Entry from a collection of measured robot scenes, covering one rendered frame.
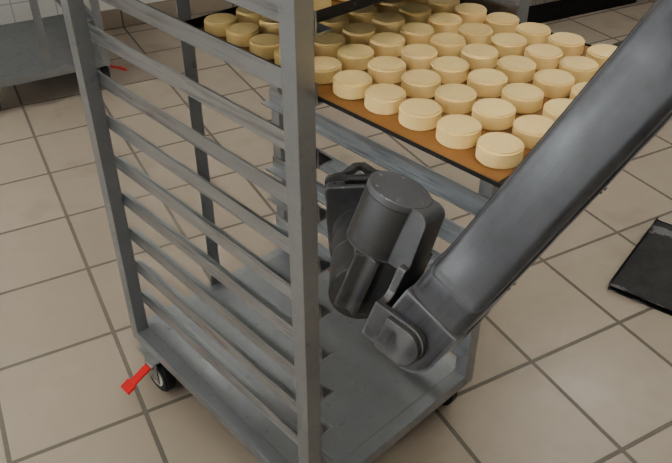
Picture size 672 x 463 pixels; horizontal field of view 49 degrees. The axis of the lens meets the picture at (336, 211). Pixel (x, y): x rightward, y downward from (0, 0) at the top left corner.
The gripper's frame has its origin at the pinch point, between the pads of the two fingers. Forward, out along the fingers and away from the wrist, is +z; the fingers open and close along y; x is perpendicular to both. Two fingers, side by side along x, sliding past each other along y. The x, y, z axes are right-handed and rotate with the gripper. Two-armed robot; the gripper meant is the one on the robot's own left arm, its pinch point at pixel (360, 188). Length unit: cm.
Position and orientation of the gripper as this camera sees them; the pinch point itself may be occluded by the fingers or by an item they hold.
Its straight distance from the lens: 81.0
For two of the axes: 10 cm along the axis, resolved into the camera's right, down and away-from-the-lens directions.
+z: 0.3, -5.0, 8.7
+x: 10.0, -0.5, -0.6
